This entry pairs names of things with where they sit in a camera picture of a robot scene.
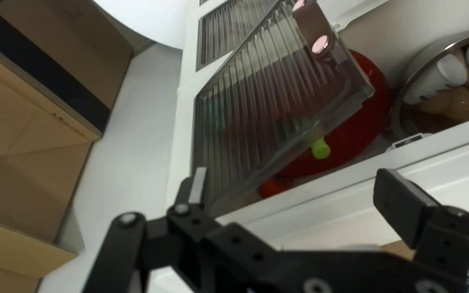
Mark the smoked ribbed cabinet door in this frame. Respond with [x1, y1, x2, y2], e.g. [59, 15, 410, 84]
[191, 0, 375, 217]
[196, 0, 279, 72]

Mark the cardboard box with black band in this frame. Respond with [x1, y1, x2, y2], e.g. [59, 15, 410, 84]
[0, 0, 134, 144]

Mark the small green toy piece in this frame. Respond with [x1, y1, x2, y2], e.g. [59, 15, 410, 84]
[309, 137, 331, 162]

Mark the white three-tier storage cabinet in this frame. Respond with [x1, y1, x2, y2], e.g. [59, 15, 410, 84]
[162, 0, 469, 260]

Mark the beige toy piece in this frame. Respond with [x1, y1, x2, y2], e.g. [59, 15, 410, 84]
[423, 87, 469, 124]

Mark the metal bowl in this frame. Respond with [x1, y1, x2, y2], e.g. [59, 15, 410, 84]
[390, 27, 469, 137]

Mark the red plate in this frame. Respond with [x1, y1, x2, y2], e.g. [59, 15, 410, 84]
[257, 48, 393, 201]

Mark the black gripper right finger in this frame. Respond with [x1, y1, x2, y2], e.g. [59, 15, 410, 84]
[372, 168, 469, 269]

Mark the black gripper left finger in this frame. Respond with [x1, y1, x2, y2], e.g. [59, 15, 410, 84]
[81, 167, 230, 293]

